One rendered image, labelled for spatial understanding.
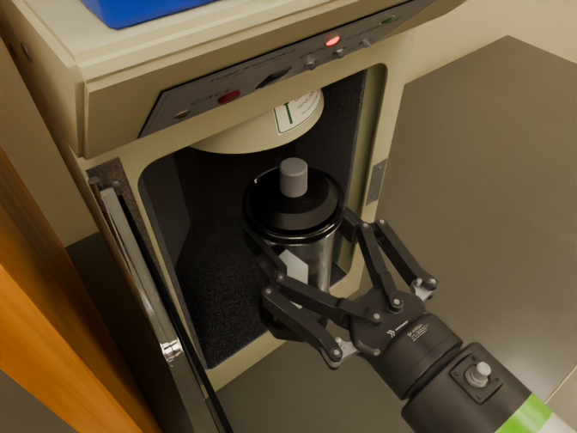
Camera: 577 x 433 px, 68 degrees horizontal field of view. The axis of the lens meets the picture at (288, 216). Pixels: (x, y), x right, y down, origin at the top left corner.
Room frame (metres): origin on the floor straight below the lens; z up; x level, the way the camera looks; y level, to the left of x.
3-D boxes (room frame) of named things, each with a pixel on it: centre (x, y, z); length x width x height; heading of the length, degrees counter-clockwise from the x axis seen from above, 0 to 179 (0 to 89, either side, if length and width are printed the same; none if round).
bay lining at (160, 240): (0.40, 0.08, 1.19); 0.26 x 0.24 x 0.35; 128
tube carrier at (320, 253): (0.31, -0.01, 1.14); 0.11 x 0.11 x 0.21
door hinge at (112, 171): (0.21, 0.12, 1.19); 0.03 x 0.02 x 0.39; 128
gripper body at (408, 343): (0.19, -0.10, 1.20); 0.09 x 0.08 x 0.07; 36
